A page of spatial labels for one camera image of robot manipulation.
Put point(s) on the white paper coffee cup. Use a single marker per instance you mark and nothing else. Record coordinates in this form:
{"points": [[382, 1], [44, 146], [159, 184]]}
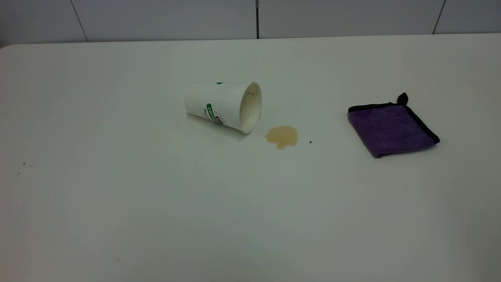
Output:
{"points": [[223, 103]]}

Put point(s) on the purple microfiber cloth black trim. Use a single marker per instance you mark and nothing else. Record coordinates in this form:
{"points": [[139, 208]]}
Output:
{"points": [[391, 129]]}

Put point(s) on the brown coffee spill puddle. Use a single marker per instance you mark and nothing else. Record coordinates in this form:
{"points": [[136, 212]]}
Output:
{"points": [[282, 136]]}

